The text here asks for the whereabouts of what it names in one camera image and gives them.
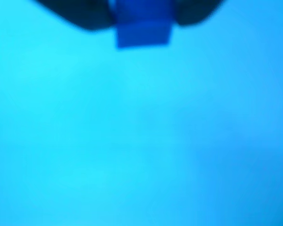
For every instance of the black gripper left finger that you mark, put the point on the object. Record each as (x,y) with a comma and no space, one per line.
(85,11)

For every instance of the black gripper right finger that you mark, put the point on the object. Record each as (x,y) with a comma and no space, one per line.
(193,11)

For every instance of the small blue cube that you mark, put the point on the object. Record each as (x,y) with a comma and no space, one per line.
(143,35)

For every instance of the light blue paper square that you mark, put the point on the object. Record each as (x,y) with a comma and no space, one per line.
(132,141)

